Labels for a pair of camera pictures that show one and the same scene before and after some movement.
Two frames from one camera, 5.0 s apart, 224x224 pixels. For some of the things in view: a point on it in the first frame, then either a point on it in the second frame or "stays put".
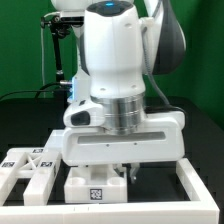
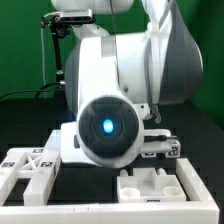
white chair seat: x=96 y=184 -> x=148 y=186
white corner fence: x=203 y=211 stays put
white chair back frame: x=34 y=163 stays put
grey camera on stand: x=72 y=20 stays put
